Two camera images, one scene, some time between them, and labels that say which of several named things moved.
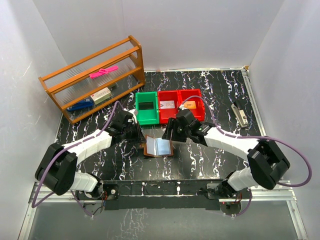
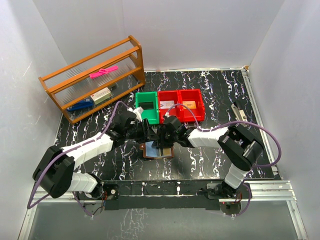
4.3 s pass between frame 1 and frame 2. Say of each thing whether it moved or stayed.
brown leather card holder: moved
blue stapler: stayed
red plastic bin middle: stayed
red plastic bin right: stayed
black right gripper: moved
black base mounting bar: stayed
